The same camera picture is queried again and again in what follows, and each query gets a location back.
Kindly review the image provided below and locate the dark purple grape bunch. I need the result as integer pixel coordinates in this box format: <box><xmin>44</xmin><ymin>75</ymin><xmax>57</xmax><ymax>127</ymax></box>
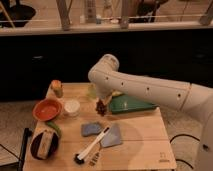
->
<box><xmin>96</xmin><ymin>100</ymin><xmax>107</xmax><ymax>116</ymax></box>

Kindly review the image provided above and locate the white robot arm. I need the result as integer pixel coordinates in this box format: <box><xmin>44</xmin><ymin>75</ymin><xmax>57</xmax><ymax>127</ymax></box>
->
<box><xmin>88</xmin><ymin>54</ymin><xmax>213</xmax><ymax>171</ymax></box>

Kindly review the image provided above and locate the white paper cup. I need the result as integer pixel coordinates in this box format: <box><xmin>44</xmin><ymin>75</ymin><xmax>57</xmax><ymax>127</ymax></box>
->
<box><xmin>64</xmin><ymin>99</ymin><xmax>80</xmax><ymax>117</ymax></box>

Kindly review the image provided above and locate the yellow item on board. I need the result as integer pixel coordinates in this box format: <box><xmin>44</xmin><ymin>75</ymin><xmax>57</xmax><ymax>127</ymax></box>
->
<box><xmin>112</xmin><ymin>91</ymin><xmax>123</xmax><ymax>97</ymax></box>

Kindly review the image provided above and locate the green cutting board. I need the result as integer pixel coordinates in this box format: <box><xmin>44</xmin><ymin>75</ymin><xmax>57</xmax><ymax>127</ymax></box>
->
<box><xmin>108</xmin><ymin>94</ymin><xmax>157</xmax><ymax>114</ymax></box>

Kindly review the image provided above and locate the blue sponge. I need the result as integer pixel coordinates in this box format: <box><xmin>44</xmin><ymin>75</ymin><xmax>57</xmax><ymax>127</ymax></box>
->
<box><xmin>81</xmin><ymin>122</ymin><xmax>102</xmax><ymax>137</ymax></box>

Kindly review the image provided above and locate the grey blue cloth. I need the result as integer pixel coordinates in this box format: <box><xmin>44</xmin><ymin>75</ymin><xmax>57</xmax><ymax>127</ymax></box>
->
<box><xmin>100</xmin><ymin>123</ymin><xmax>122</xmax><ymax>148</ymax></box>

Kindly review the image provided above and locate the orange topped bottle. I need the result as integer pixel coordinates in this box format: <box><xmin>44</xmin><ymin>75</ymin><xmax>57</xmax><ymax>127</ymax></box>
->
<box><xmin>51</xmin><ymin>80</ymin><xmax>63</xmax><ymax>98</ymax></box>

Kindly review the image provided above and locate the orange bowl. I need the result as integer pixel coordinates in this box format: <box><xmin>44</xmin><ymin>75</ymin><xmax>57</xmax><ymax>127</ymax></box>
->
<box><xmin>32</xmin><ymin>98</ymin><xmax>62</xmax><ymax>121</ymax></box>

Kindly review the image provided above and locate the green pepper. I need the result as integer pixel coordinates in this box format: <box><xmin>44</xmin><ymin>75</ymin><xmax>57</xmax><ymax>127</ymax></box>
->
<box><xmin>45</xmin><ymin>121</ymin><xmax>61</xmax><ymax>138</ymax></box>

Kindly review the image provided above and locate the white black brush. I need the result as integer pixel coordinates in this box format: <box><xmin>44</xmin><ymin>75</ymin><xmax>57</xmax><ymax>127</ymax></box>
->
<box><xmin>74</xmin><ymin>127</ymin><xmax>109</xmax><ymax>165</ymax></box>

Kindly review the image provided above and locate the beige sandwich block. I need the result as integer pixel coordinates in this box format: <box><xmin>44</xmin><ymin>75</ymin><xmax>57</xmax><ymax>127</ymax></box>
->
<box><xmin>37</xmin><ymin>130</ymin><xmax>54</xmax><ymax>159</ymax></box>

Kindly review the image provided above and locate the black bowl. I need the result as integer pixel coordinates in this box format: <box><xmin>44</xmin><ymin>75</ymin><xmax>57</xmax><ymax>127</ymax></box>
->
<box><xmin>30</xmin><ymin>131</ymin><xmax>59</xmax><ymax>160</ymax></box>

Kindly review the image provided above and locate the black stand left of table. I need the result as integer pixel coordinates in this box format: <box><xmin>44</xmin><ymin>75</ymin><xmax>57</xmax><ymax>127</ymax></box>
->
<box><xmin>17</xmin><ymin>128</ymin><xmax>32</xmax><ymax>171</ymax></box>

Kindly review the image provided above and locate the black cable on floor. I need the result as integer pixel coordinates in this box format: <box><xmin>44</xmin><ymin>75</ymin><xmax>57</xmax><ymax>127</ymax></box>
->
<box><xmin>169</xmin><ymin>133</ymin><xmax>201</xmax><ymax>170</ymax></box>

